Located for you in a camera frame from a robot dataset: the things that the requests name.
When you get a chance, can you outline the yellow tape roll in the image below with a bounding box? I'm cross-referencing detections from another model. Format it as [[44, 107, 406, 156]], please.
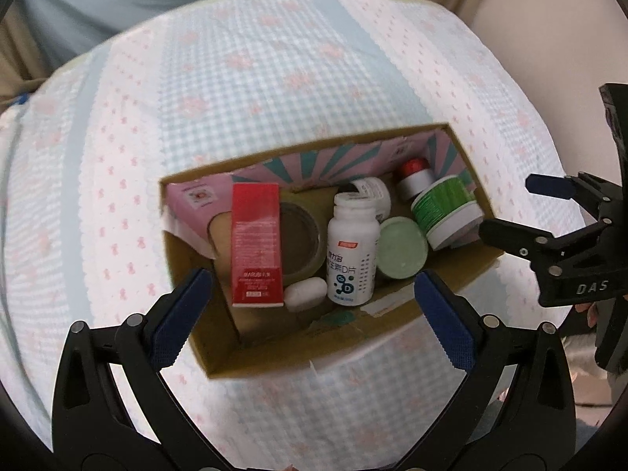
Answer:
[[280, 190, 328, 287]]

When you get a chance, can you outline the green labelled white jar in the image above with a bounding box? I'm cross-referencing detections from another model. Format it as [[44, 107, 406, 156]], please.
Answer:
[[411, 175, 484, 251]]

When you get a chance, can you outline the red lidded small jar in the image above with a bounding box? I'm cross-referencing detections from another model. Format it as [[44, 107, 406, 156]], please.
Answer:
[[396, 157, 435, 201]]

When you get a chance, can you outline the open cardboard box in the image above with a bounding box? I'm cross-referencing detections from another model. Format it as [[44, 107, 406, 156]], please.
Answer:
[[161, 124, 491, 378]]

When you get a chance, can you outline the white vitamin pill bottle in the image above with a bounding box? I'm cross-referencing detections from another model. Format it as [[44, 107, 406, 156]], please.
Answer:
[[327, 192, 380, 307]]

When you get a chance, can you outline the red rectangular carton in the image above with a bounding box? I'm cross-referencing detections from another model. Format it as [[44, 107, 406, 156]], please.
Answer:
[[231, 183, 283, 309]]

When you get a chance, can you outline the white jar with dark lid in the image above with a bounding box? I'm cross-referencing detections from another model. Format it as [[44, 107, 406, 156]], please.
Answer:
[[349, 177, 392, 222]]

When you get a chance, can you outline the pale green round tin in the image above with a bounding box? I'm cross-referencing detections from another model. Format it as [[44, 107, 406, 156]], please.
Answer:
[[377, 216, 429, 279]]

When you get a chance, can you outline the small white rounded case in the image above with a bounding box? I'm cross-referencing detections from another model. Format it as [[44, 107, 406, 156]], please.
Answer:
[[283, 276, 328, 312]]

